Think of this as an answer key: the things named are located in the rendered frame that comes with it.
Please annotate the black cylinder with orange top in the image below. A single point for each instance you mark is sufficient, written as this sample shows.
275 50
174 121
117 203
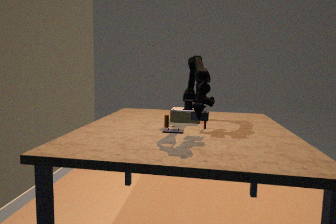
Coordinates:
166 121

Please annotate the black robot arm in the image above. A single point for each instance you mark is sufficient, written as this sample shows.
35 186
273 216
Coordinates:
201 75

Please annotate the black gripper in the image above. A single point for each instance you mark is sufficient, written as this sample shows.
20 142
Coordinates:
198 106

